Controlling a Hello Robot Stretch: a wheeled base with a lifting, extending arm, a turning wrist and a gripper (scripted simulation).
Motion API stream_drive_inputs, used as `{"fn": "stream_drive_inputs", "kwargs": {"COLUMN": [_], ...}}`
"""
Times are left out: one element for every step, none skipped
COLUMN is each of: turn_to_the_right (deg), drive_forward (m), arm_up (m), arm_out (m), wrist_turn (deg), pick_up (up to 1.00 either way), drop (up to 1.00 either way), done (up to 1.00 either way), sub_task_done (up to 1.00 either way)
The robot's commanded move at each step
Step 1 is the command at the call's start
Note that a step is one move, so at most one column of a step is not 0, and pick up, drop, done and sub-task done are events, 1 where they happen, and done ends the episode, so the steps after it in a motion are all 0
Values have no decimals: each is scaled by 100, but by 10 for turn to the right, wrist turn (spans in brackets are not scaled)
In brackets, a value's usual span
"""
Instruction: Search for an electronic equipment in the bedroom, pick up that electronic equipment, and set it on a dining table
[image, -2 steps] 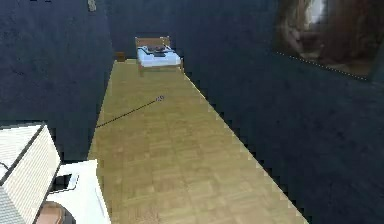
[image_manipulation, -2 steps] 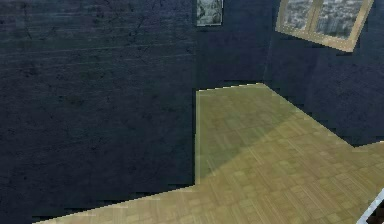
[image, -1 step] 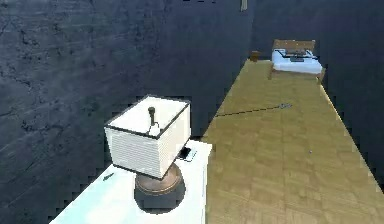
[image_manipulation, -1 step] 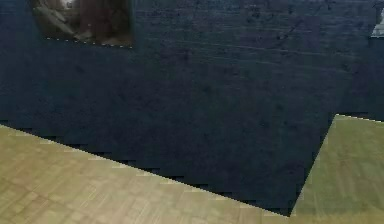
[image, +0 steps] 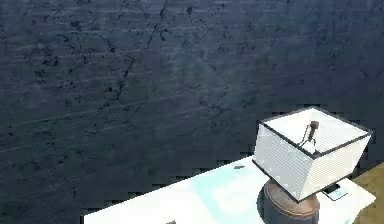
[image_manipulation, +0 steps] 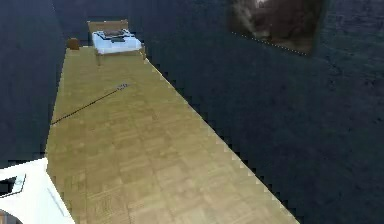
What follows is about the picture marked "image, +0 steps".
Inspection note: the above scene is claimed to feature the white shade table lamp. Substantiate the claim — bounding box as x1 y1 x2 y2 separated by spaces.
251 105 375 224

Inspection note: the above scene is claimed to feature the small black phone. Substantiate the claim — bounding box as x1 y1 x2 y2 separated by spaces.
322 183 349 202

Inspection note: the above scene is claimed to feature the white bedside table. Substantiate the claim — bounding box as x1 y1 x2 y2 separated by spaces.
83 155 378 224

